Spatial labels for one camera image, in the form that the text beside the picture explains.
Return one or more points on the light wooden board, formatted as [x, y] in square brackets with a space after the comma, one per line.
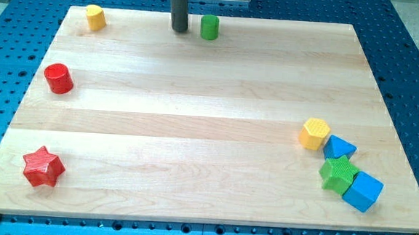
[170, 127]

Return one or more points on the green cylinder block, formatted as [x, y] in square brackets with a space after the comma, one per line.
[209, 27]

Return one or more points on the yellow cylinder block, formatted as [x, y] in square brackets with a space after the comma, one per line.
[95, 17]

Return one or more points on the green star block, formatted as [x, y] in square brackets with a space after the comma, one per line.
[338, 174]

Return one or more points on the blue triangle block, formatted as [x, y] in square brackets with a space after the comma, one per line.
[337, 147]

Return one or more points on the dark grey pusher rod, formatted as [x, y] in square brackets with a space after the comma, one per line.
[179, 15]

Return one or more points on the yellow hexagon block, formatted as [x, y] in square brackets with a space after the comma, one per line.
[313, 133]

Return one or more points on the red star block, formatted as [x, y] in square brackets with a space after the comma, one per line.
[42, 168]

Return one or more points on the blue perforated metal table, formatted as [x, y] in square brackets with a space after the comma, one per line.
[28, 26]

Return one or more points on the red cylinder block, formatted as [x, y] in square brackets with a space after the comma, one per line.
[58, 78]

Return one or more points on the blue cube block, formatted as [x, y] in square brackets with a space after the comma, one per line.
[363, 192]

